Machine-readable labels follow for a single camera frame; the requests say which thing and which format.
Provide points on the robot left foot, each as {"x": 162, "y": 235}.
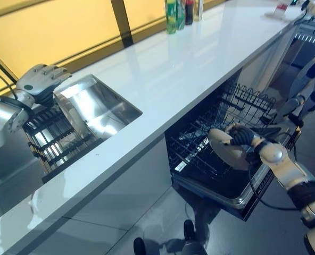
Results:
{"x": 139, "y": 246}

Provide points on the green plastic bottle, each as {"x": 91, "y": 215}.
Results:
{"x": 180, "y": 16}
{"x": 170, "y": 18}

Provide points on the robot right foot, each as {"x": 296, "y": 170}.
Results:
{"x": 190, "y": 239}

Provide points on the black sink dish rack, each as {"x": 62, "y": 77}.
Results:
{"x": 51, "y": 138}

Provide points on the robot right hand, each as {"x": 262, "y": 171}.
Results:
{"x": 241, "y": 135}

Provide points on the stainless steel sink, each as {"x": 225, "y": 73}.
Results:
{"x": 93, "y": 106}

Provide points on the black dishwasher drawer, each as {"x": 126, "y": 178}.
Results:
{"x": 226, "y": 198}

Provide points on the silver humanoid robot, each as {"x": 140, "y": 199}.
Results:
{"x": 314, "y": 71}

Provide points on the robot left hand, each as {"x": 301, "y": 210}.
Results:
{"x": 37, "y": 81}

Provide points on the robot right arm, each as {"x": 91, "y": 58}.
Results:
{"x": 275, "y": 156}

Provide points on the white round plate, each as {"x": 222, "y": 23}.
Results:
{"x": 226, "y": 155}

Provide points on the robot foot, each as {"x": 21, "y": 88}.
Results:
{"x": 139, "y": 246}
{"x": 190, "y": 239}

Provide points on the red white card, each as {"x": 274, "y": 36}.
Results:
{"x": 282, "y": 5}

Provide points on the clear oil bottle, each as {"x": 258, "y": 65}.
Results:
{"x": 198, "y": 10}

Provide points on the dark sauce bottle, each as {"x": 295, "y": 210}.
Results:
{"x": 188, "y": 13}

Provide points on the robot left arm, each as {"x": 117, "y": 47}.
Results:
{"x": 3, "y": 117}

